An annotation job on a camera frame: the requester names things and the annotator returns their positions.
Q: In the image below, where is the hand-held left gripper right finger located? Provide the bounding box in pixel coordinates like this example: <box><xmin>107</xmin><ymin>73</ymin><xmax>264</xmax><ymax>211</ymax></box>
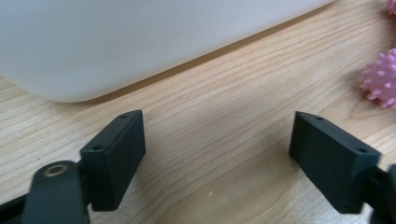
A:
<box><xmin>288</xmin><ymin>110</ymin><xmax>383</xmax><ymax>215</ymax></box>

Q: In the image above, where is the white plastic storage bin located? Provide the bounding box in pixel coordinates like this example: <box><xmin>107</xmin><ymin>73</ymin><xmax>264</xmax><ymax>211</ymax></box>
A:
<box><xmin>0</xmin><ymin>0</ymin><xmax>337</xmax><ymax>104</ymax></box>

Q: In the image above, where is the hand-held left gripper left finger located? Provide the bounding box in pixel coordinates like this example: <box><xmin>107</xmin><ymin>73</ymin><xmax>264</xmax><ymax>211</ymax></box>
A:
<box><xmin>79</xmin><ymin>109</ymin><xmax>147</xmax><ymax>213</ymax></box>

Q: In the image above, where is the pink spiky ball toy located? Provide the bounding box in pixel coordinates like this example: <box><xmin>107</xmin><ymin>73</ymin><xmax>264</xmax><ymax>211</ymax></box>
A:
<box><xmin>360</xmin><ymin>47</ymin><xmax>396</xmax><ymax>110</ymax></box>

